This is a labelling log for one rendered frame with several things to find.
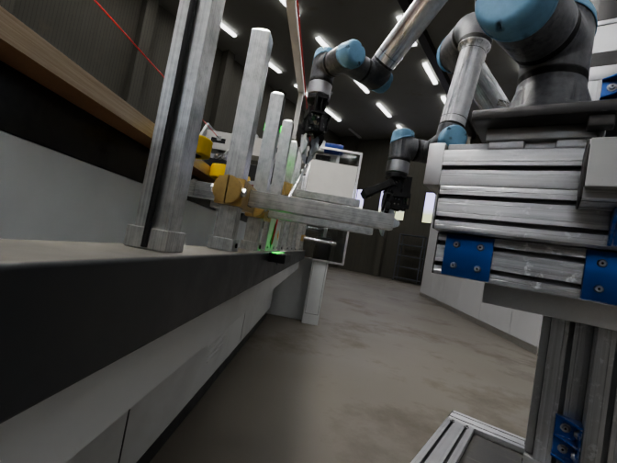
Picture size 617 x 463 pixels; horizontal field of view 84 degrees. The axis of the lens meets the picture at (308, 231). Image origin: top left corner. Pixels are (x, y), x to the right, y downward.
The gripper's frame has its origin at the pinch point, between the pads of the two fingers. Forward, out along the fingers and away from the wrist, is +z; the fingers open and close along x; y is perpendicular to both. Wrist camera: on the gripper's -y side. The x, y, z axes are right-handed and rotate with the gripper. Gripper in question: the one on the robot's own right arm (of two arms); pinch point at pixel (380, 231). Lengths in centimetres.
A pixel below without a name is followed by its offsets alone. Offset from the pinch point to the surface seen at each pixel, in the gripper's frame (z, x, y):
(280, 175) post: -12.0, -5.9, -35.8
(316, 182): -56, 222, -34
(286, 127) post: -28.3, -5.9, -36.6
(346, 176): -66, 222, -6
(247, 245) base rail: 11.5, -31.3, -37.0
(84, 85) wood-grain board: -6, -75, -52
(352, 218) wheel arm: 3, -52, -14
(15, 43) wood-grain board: -5, -85, -52
